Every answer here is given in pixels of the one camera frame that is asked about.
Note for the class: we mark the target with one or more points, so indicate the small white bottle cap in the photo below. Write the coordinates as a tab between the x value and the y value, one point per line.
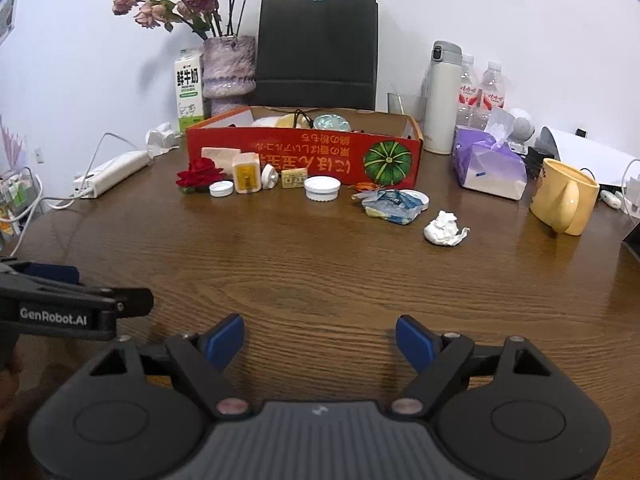
221	189

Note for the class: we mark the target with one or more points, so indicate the yellow mug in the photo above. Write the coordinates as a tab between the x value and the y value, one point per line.
557	195

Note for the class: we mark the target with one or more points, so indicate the wall picture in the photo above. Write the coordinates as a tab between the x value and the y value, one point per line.
6	15

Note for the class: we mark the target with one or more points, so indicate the crumpled white tissue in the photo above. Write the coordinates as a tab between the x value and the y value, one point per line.
162	137

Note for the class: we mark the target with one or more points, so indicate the pink striped paper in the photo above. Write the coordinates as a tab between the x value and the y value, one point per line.
11	140

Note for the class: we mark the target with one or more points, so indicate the small yellow label box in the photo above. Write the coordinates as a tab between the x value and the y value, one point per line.
293	178

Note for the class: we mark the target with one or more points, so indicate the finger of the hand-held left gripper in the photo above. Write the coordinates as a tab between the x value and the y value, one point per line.
52	274
135	301

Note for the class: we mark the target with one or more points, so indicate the white tissue ball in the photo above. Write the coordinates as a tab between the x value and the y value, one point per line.
442	227

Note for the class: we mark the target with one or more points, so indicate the white wall socket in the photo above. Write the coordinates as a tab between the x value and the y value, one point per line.
39	155

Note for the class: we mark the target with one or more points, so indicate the white curved device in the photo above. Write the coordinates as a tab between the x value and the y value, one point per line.
585	155

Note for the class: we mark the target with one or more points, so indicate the white power strip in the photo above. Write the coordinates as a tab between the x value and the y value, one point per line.
112	170

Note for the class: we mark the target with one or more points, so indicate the purple tissue pack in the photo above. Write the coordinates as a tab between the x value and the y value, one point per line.
490	170

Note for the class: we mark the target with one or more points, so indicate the black adapter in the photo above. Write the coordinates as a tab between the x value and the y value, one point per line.
534	160

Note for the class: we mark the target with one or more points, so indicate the beige soap bar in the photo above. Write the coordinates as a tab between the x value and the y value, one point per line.
219	157

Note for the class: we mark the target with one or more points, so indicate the white round lid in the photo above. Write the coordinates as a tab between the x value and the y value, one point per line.
322	189

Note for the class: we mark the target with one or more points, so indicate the red rose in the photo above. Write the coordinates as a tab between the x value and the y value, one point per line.
200	172

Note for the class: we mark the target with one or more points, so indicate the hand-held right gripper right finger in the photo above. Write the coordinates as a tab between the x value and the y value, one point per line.
415	342

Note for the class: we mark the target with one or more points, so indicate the clear desk organiser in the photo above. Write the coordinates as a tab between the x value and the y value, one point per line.
15	195

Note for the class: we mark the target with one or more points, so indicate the white thermos bottle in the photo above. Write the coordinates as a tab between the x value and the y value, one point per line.
442	105

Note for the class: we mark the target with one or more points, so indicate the clear plastic water bottle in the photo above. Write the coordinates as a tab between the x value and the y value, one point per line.
492	92
469	90

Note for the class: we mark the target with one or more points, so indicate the dark flat object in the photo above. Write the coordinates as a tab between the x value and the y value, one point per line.
632	245

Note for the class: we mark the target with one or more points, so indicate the blue white plastic wrapper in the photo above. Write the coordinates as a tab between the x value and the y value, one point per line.
392	207

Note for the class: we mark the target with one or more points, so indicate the purple mottled vase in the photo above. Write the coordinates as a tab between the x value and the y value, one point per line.
227	67

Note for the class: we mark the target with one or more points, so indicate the clear case yellow bottle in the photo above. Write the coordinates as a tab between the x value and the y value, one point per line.
247	175

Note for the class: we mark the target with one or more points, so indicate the white charger plug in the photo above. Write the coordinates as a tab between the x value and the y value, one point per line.
612	200

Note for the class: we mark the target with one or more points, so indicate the black paper bag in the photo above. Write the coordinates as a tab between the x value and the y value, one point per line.
315	45

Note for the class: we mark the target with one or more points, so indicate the red cardboard box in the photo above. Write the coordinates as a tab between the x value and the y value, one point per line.
300	155

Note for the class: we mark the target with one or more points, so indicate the clear drinking glass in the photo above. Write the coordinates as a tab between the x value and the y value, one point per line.
405	110

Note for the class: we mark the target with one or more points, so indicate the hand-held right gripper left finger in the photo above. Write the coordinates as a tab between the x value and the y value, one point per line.
225	341

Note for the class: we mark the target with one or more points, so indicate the small white plastic piece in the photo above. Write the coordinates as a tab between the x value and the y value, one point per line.
270	178

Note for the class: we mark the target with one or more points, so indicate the wooden desktop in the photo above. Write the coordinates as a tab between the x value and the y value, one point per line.
310	260

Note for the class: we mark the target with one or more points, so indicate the white round desk fan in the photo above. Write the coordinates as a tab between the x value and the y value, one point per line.
522	127

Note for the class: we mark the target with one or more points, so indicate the orange snack wrapper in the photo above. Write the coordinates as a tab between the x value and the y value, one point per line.
364	189

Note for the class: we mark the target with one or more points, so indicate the iridescent plastic ball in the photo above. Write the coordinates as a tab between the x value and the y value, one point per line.
330	123

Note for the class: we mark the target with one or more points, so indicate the white green milk carton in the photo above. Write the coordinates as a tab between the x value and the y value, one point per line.
189	90

